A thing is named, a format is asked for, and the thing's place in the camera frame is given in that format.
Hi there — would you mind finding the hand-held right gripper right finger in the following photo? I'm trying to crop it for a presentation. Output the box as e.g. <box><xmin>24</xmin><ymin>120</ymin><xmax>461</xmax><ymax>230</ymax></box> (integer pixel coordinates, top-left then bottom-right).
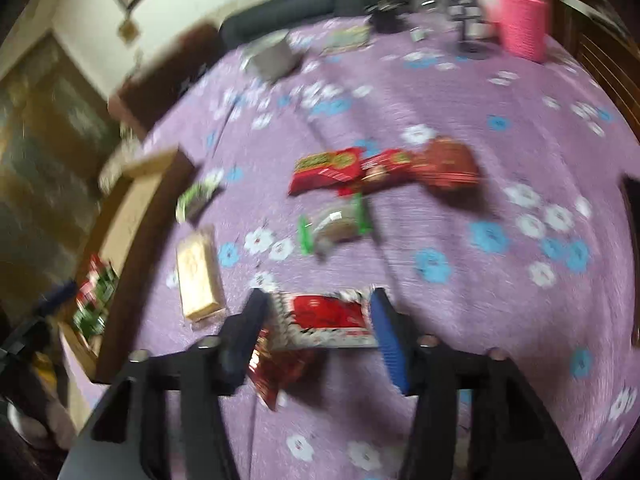
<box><xmin>369</xmin><ymin>287</ymin><xmax>583</xmax><ymax>480</ymax></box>

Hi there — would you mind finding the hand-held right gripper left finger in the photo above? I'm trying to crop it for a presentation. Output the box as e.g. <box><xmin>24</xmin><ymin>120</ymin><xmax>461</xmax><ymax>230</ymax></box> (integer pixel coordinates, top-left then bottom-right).
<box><xmin>59</xmin><ymin>288</ymin><xmax>273</xmax><ymax>480</ymax></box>

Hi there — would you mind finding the red and white snack packet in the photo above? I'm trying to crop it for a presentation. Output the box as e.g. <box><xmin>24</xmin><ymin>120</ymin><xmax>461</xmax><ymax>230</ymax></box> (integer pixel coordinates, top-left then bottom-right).
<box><xmin>270</xmin><ymin>287</ymin><xmax>381</xmax><ymax>351</ymax></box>

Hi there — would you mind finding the brown cardboard box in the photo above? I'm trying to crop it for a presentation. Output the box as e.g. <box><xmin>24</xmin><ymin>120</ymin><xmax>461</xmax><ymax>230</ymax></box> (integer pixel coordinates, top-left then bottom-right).
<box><xmin>57</xmin><ymin>147</ymin><xmax>198</xmax><ymax>386</ymax></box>

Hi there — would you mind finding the dark red gold-print snack packet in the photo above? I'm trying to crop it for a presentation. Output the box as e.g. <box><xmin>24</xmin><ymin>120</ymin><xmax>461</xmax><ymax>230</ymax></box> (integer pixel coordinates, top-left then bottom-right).
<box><xmin>410</xmin><ymin>136</ymin><xmax>481</xmax><ymax>191</ymax></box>

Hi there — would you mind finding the shiny red gold snack packet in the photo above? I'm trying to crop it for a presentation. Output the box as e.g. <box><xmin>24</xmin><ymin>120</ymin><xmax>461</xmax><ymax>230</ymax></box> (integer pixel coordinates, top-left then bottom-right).
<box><xmin>247</xmin><ymin>327</ymin><xmax>316</xmax><ymax>411</ymax></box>

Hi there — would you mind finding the beige snack box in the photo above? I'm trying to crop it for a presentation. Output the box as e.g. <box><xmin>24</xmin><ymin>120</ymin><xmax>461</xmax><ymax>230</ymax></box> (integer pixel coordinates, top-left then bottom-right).
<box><xmin>175</xmin><ymin>227</ymin><xmax>226</xmax><ymax>323</ymax></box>

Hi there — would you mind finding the purple floral tablecloth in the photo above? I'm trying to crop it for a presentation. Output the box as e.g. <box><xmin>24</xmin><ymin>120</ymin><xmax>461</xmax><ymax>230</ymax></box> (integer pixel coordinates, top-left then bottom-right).
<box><xmin>65</xmin><ymin>15</ymin><xmax>640</xmax><ymax>480</ymax></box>

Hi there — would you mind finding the clear green-edged snack packet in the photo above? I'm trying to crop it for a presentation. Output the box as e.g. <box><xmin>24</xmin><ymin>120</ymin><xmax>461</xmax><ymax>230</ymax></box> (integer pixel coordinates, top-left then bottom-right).
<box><xmin>297</xmin><ymin>195</ymin><xmax>373</xmax><ymax>256</ymax></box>

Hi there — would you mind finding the small green snack packet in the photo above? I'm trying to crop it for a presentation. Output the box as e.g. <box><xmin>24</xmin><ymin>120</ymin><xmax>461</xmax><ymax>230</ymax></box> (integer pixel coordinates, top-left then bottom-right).
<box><xmin>175</xmin><ymin>180</ymin><xmax>221</xmax><ymax>223</ymax></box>

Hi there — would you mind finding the pile of mixed snack packets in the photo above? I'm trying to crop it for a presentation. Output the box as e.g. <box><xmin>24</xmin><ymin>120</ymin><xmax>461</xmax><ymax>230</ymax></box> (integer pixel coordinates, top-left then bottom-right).
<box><xmin>74</xmin><ymin>254</ymin><xmax>120</xmax><ymax>341</ymax></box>

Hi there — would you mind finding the long red snack packet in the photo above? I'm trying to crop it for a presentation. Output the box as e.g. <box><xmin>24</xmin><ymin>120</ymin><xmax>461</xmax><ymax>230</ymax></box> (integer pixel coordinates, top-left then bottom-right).
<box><xmin>287</xmin><ymin>146</ymin><xmax>366</xmax><ymax>197</ymax></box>

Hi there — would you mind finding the small red snack packet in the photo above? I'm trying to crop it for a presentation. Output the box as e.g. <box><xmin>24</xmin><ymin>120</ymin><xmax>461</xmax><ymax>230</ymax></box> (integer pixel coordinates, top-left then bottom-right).
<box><xmin>340</xmin><ymin>147</ymin><xmax>416</xmax><ymax>196</ymax></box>

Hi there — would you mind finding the black smartphone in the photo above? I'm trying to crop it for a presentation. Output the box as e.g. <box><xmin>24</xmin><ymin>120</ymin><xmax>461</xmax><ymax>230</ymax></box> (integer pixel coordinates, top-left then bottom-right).
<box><xmin>620</xmin><ymin>175</ymin><xmax>640</xmax><ymax>348</ymax></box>

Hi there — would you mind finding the wooden door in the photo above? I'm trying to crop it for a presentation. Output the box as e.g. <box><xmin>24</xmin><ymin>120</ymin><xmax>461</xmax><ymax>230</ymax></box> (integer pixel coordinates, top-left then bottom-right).
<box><xmin>0</xmin><ymin>30</ymin><xmax>126</xmax><ymax>311</ymax></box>

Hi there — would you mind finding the brown chair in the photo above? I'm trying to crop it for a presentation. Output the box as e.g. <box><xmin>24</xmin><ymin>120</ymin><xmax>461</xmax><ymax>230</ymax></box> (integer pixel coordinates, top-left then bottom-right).
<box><xmin>109</xmin><ymin>25</ymin><xmax>226</xmax><ymax>141</ymax></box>

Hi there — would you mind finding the white mug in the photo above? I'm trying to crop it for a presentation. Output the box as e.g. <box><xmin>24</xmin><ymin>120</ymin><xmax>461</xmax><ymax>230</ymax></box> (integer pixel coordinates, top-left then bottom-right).
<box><xmin>247</xmin><ymin>30</ymin><xmax>302</xmax><ymax>81</ymax></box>

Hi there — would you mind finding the flat printed card packet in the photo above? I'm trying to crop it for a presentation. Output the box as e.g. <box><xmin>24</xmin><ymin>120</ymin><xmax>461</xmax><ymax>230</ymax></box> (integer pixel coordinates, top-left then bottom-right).
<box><xmin>320</xmin><ymin>26</ymin><xmax>373</xmax><ymax>57</ymax></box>

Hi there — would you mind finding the small black ashtray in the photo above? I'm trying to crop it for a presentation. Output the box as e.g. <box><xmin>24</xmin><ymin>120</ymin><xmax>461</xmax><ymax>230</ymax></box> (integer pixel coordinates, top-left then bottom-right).
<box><xmin>367</xmin><ymin>0</ymin><xmax>406</xmax><ymax>33</ymax></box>

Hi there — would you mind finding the dark sofa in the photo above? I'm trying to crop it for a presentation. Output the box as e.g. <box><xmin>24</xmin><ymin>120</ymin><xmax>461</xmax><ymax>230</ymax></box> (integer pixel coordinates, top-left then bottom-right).
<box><xmin>220</xmin><ymin>0</ymin><xmax>451</xmax><ymax>51</ymax></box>

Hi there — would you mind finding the black phone stand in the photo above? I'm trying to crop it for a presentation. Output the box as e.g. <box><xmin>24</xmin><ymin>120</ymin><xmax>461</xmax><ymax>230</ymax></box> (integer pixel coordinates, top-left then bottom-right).
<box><xmin>449</xmin><ymin>0</ymin><xmax>497</xmax><ymax>60</ymax></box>

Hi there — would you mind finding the clear glass jar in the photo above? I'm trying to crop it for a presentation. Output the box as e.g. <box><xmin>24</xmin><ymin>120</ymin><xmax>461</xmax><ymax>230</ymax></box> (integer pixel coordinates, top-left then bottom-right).
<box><xmin>411</xmin><ymin>0</ymin><xmax>448</xmax><ymax>31</ymax></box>

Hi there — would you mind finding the pink thermos flask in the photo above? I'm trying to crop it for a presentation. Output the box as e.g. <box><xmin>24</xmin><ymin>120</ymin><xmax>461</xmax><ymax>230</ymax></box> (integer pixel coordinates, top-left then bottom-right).
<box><xmin>484</xmin><ymin>0</ymin><xmax>548</xmax><ymax>63</ymax></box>

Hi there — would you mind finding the wooden cabinet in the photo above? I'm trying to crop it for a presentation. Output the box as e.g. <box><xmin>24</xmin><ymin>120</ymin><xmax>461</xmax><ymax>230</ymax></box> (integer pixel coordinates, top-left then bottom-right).
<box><xmin>545</xmin><ymin>0</ymin><xmax>640</xmax><ymax>126</ymax></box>

